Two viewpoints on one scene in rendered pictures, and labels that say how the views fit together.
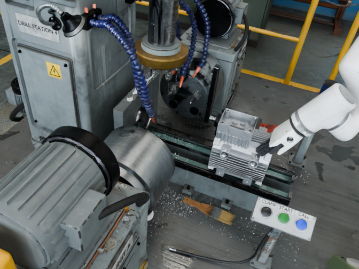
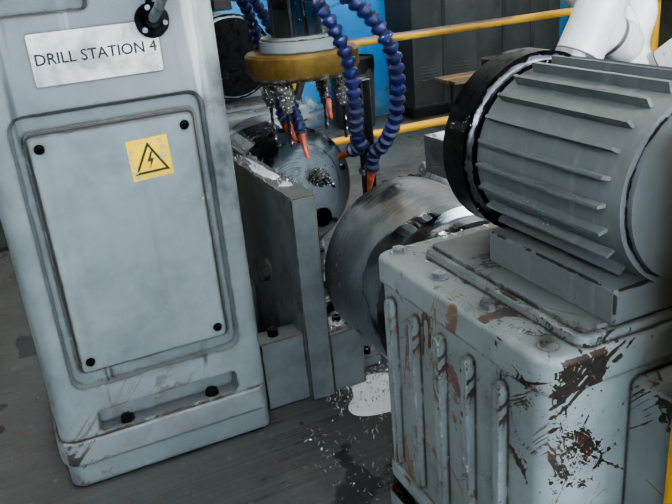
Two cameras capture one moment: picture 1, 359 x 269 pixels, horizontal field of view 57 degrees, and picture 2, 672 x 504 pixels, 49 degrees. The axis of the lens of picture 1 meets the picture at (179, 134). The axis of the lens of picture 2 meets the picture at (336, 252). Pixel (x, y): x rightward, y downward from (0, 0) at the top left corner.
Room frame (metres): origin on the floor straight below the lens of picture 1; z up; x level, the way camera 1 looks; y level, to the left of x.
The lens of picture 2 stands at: (0.07, 0.85, 1.47)
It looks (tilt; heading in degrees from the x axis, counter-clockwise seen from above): 22 degrees down; 320
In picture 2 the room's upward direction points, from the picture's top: 5 degrees counter-clockwise
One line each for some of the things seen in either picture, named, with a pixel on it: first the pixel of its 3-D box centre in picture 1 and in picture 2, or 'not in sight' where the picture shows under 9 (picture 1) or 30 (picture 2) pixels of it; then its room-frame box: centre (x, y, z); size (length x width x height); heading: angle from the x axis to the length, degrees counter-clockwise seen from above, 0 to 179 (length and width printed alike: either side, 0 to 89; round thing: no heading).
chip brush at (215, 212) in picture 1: (208, 210); not in sight; (0.79, -0.14, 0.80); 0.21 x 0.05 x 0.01; 69
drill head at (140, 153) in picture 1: (119, 184); (452, 291); (0.66, 0.16, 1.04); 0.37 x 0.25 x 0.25; 163
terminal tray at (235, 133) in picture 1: (236, 128); (467, 152); (0.92, -0.20, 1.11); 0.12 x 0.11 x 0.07; 74
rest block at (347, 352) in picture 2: not in sight; (339, 347); (0.92, 0.16, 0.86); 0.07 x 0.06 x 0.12; 163
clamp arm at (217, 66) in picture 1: (212, 95); (367, 145); (1.09, -0.11, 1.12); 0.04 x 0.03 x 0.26; 73
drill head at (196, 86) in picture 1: (195, 81); (273, 176); (1.32, -0.04, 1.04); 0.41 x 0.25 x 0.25; 163
